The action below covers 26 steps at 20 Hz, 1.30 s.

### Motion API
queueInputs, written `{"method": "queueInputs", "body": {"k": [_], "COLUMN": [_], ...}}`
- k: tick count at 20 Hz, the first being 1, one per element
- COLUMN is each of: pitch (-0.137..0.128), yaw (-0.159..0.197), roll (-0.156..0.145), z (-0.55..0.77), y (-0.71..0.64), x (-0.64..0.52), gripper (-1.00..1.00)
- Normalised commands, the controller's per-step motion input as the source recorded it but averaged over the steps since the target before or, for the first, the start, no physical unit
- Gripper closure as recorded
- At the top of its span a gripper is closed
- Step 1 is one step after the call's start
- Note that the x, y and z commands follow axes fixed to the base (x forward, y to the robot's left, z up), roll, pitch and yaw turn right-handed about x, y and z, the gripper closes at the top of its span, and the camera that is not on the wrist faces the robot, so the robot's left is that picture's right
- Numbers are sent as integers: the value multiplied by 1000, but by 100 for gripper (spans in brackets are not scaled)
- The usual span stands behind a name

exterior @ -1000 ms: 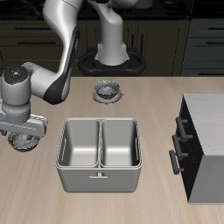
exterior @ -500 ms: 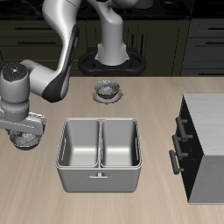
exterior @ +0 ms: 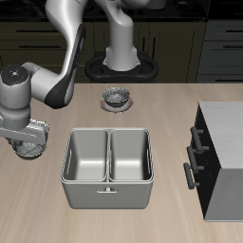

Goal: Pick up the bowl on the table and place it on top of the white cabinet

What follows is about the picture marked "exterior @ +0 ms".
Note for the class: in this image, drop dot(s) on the pink round plate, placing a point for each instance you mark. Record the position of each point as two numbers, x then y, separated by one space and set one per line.
109 107

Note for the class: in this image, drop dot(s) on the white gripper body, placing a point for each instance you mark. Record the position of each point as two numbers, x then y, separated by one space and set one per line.
22 135

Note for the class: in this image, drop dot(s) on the grey speckled bowl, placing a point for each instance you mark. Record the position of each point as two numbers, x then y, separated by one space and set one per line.
116 95
29 151

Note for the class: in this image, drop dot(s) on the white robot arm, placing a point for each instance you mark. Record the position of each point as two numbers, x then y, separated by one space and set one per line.
121 47

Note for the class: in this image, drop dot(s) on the grey kitchen drawer unit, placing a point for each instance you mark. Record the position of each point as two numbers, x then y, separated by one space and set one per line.
221 53

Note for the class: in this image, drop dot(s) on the white cabinet with black front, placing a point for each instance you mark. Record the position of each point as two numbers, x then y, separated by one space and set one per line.
228 133

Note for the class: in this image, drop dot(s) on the dark kitchen cupboards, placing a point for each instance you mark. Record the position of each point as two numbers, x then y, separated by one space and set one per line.
171 47

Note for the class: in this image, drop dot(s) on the white two-bin basket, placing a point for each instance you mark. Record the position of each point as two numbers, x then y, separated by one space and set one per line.
107 190

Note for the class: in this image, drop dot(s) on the flat black base plate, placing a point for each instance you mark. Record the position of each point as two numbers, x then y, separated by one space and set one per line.
95 70

